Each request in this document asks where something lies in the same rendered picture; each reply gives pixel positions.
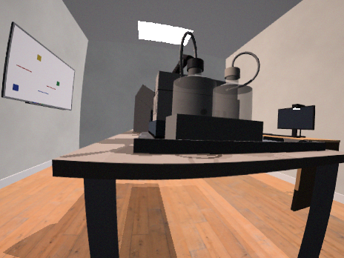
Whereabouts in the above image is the black curved hose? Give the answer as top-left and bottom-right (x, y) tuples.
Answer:
(179, 31), (197, 78)

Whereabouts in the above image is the grey bottle with black cap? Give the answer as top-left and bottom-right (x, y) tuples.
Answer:
(172, 58), (216, 116)

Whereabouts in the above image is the translucent grey bottle with cap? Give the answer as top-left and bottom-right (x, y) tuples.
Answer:
(216, 67), (253, 120)

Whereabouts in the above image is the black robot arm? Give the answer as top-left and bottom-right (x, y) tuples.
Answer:
(172, 54), (194, 73)

